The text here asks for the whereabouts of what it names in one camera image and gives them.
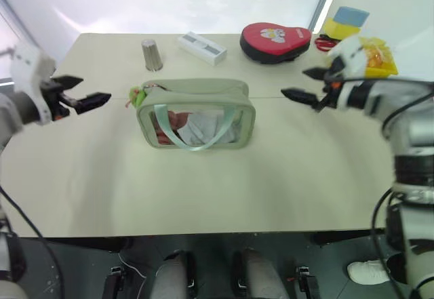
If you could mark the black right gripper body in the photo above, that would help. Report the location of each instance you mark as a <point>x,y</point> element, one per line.
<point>331,90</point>

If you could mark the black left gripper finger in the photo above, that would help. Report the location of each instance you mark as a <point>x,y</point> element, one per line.
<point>93,100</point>
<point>69,80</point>

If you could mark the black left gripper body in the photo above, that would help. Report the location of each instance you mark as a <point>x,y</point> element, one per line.
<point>56,97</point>

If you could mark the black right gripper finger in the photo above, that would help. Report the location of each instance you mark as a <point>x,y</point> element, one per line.
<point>301,96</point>
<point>317,73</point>

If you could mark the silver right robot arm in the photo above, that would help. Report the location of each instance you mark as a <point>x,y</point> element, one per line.
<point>413,133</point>

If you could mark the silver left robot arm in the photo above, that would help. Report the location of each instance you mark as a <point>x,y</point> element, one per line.
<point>10,116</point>

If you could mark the dark red cloth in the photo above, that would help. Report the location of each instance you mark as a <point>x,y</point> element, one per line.
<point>176,121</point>

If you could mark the green transparent toiletry bag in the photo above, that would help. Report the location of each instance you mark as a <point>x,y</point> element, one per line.
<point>203,90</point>

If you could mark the light blue cloth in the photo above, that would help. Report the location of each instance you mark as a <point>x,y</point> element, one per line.
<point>203,129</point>

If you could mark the green and pink zipper charm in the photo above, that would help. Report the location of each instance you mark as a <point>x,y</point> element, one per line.
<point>137,96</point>

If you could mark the yellow sponge block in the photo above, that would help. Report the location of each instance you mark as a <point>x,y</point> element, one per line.
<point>339,29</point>

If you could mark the yellow snack bag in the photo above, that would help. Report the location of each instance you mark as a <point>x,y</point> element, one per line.
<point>381,70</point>

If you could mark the red and black heart pad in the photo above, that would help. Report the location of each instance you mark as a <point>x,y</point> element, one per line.
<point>271,43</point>

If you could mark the orange snack packet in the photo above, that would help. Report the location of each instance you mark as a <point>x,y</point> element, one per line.
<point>376,55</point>

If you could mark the blue sponge block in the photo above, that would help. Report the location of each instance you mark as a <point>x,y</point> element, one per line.
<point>351,16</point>

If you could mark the ribbed metal cup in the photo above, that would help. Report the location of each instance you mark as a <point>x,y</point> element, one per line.
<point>152,56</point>

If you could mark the white and grey long box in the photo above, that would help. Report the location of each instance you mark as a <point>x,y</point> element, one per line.
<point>201,46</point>

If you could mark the grey robot leg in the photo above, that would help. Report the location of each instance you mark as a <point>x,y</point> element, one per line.
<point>261,275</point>
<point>171,275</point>

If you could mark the white sneaker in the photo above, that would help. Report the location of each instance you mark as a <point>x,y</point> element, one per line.
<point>368,272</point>

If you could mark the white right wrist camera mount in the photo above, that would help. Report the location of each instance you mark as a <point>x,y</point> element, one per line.
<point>351,53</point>

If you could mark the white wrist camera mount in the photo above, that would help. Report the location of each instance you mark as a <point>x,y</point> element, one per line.
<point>28,65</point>
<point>351,53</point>

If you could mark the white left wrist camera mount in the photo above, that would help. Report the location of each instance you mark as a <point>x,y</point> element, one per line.
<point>28,65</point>

